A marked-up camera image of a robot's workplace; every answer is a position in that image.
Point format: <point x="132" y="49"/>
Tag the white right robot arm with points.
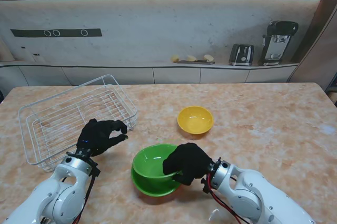
<point x="250" y="195"/>

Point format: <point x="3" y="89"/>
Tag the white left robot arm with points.
<point x="60" y="197"/>

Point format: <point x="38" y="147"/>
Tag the white counter cabinets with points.
<point x="176" y="75"/>

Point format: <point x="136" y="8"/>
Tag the dark serving board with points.
<point x="194" y="62"/>

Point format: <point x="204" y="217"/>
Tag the pale yellow bread piece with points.
<point x="191" y="58"/>
<point x="175" y="59"/>
<point x="208" y="57"/>

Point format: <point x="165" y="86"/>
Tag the green plastic bowl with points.
<point x="150" y="163"/>
<point x="158" y="191"/>

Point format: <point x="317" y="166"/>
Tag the black silver coffee machine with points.
<point x="276" y="42"/>

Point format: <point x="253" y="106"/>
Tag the black wall strip with rings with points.
<point x="68" y="32"/>

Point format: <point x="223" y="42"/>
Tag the black toaster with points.
<point x="241" y="55"/>

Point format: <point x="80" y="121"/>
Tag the yellow plastic bowl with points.
<point x="195" y="120"/>

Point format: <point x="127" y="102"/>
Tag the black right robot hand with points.
<point x="188" y="162"/>

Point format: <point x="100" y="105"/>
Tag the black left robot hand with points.
<point x="96" y="137"/>

